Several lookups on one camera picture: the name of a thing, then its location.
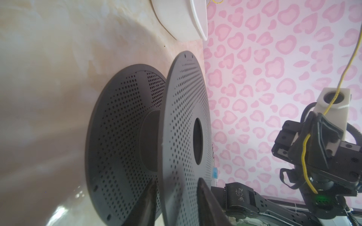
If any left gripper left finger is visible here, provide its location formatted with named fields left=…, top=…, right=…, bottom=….
left=123, top=179, right=157, bottom=226

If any black perforated cable spool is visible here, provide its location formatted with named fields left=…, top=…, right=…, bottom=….
left=85, top=51, right=214, bottom=226

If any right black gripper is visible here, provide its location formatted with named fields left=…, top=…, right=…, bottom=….
left=272, top=112, right=362, bottom=219

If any yellow cable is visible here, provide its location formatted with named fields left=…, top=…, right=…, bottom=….
left=301, top=22, right=362, bottom=195

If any white plastic tray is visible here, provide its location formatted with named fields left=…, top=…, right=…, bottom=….
left=151, top=0, right=208, bottom=42

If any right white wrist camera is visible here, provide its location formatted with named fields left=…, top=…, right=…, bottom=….
left=313, top=88, right=352, bottom=141

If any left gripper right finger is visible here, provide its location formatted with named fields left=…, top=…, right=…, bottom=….
left=197, top=178, right=232, bottom=226

